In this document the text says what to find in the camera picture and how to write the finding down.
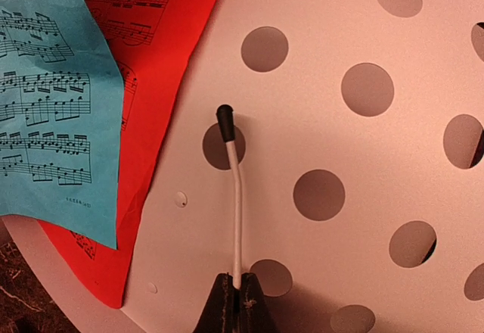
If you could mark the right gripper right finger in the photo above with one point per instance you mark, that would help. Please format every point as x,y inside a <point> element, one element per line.
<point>254,315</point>

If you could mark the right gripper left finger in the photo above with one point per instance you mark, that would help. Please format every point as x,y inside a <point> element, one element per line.
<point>220,311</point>

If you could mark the white music stand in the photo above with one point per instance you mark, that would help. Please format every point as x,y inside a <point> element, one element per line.
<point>343,105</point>

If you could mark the blue sheet music paper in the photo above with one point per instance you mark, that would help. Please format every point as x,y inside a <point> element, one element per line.
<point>61,114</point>

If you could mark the red sheet music paper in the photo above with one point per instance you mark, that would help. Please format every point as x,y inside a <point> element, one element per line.
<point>152,42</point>

